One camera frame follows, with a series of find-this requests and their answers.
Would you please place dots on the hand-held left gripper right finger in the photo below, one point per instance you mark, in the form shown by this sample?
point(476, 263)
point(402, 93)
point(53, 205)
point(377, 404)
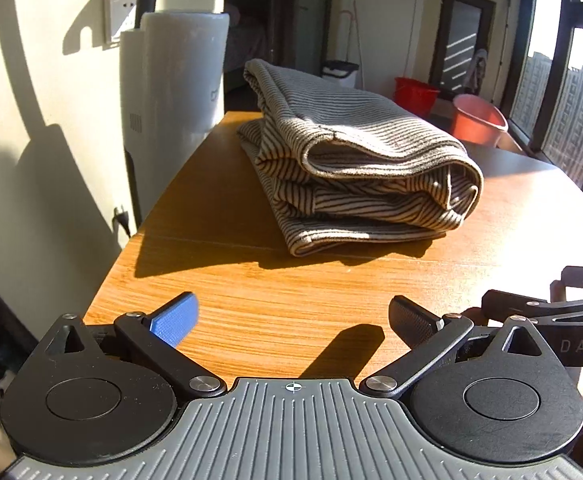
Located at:
point(414, 322)

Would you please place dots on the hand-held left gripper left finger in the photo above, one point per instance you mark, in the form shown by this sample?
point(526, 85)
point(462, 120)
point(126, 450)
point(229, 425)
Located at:
point(174, 322)

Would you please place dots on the striped knit garment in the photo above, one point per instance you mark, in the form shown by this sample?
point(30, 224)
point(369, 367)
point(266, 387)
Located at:
point(351, 160)

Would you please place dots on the black power plug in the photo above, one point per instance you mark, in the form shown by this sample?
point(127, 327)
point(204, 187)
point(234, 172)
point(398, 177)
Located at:
point(121, 220)

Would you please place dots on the pink plastic basin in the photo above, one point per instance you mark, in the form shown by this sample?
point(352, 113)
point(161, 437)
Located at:
point(479, 120)

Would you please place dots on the white cylindrical air purifier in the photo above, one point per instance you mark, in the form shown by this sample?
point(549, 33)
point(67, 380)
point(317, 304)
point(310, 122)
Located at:
point(171, 100)

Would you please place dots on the red bucket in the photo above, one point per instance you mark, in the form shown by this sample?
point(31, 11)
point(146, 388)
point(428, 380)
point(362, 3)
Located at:
point(415, 95)

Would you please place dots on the pale hanging cloth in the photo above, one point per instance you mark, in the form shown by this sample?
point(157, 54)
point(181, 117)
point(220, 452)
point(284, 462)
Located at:
point(479, 72)

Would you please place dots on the thin dark long pole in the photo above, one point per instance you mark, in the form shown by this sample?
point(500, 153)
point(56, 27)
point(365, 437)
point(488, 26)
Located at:
point(504, 45)

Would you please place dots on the white trash bin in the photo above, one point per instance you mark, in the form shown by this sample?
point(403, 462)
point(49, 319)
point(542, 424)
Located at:
point(340, 74)

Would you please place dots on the mop with long stick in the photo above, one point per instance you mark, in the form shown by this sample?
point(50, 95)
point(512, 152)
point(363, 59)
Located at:
point(358, 45)

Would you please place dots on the bed with pale bedding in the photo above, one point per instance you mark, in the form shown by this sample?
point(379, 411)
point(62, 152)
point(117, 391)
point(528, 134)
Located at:
point(246, 40)

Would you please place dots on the black window frame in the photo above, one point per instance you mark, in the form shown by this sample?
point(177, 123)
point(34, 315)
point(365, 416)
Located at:
point(551, 85)

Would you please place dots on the white wall socket plate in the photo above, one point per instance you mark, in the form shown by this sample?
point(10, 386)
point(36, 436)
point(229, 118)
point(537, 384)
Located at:
point(120, 15)

